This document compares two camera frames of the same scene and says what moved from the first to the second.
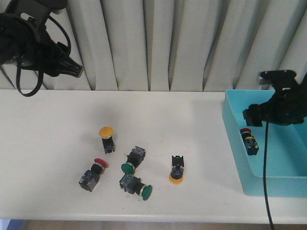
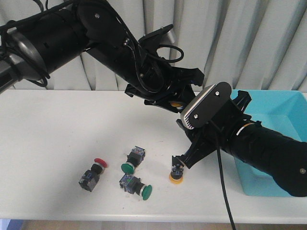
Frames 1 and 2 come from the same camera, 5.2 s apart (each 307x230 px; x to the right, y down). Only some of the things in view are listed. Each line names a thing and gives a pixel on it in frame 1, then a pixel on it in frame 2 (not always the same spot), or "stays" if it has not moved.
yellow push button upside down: [176, 174] stays
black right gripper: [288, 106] -> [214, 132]
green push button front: [134, 185] stays
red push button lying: [90, 177] stays
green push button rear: [134, 159] stays
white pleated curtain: [177, 45] stays
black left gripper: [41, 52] -> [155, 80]
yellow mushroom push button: [106, 133] -> [177, 105]
